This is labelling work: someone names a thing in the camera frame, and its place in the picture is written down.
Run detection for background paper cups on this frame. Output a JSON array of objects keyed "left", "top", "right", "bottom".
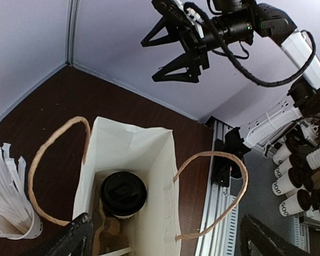
[{"left": 272, "top": 134, "right": 320, "bottom": 217}]

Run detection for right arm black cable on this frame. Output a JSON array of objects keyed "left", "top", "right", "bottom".
[{"left": 185, "top": 1, "right": 317, "bottom": 88}]

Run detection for white straw holder cup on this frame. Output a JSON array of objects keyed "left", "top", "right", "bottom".
[{"left": 0, "top": 203, "right": 43, "bottom": 240}]

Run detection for cardboard cup carrier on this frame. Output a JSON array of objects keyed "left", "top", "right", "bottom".
[{"left": 92, "top": 200, "right": 121, "bottom": 255}]

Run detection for single white straw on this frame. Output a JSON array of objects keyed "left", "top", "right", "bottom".
[{"left": 101, "top": 247, "right": 133, "bottom": 256}]

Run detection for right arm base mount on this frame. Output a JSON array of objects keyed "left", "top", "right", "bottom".
[{"left": 212, "top": 127, "right": 251, "bottom": 187}]

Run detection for white paper coffee cup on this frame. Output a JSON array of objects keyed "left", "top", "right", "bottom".
[{"left": 103, "top": 209, "right": 137, "bottom": 220}]

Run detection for black plastic cup lid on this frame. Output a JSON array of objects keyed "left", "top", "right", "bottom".
[{"left": 100, "top": 171, "right": 147, "bottom": 214}]

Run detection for brown paper bag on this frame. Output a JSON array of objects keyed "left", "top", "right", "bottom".
[{"left": 28, "top": 116, "right": 249, "bottom": 241}]

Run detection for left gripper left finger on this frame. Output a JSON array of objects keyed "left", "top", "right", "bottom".
[{"left": 41, "top": 213, "right": 93, "bottom": 255}]

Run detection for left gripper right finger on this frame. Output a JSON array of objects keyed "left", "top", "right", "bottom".
[{"left": 239, "top": 214, "right": 309, "bottom": 255}]

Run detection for white wrapped straws bundle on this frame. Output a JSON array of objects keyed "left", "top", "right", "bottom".
[{"left": 0, "top": 143, "right": 32, "bottom": 238}]

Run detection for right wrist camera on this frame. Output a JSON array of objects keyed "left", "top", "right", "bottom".
[{"left": 151, "top": 1, "right": 202, "bottom": 26}]

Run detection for right aluminium frame post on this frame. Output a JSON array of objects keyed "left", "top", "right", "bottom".
[{"left": 65, "top": 0, "right": 80, "bottom": 66}]

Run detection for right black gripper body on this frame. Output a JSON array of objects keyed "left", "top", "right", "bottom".
[{"left": 180, "top": 26, "right": 210, "bottom": 70}]

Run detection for aluminium front rail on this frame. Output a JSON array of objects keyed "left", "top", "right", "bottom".
[{"left": 195, "top": 117, "right": 238, "bottom": 256}]

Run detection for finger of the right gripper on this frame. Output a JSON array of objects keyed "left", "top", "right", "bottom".
[
  {"left": 152, "top": 53, "right": 201, "bottom": 83},
  {"left": 141, "top": 17, "right": 180, "bottom": 47}
]

